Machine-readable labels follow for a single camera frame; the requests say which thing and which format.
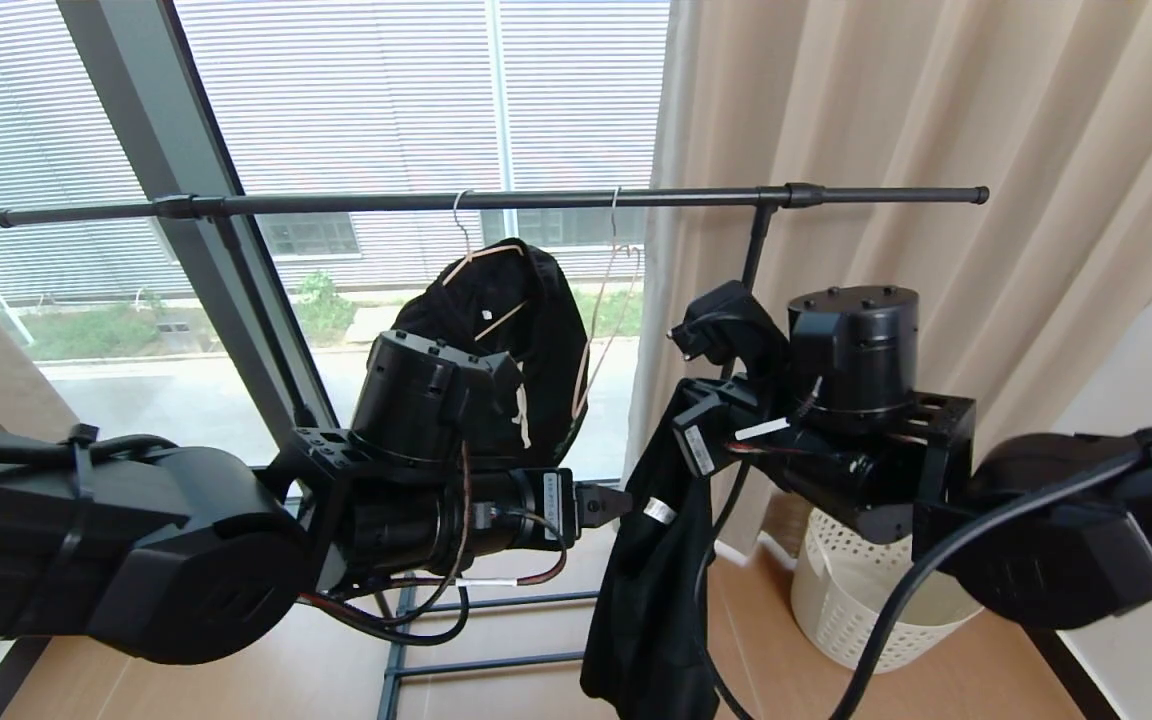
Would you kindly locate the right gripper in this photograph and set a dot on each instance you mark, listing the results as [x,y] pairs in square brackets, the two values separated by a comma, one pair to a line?
[836,480]

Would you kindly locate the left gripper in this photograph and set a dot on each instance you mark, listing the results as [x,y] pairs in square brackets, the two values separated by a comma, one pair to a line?
[506,515]

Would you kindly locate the black garment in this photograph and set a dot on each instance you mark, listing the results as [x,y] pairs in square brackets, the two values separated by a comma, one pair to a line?
[656,600]

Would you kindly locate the black shorts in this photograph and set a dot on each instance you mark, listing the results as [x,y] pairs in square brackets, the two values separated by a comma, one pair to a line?
[536,330]

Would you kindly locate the pink clothes hanger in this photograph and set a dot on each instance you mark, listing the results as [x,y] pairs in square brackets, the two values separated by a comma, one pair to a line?
[501,321]
[614,215]

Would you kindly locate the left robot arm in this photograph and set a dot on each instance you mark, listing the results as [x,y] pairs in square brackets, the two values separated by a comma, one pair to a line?
[136,540]

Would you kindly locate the white laundry basket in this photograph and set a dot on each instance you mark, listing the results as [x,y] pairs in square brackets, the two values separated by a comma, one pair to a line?
[856,600]

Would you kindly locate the black clothes rack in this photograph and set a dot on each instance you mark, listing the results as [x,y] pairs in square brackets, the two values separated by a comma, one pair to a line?
[386,202]

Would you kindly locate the window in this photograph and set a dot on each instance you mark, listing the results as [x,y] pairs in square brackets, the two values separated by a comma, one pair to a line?
[336,100]

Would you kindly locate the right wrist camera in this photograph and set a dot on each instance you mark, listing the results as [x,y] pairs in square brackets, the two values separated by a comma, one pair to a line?
[726,325]

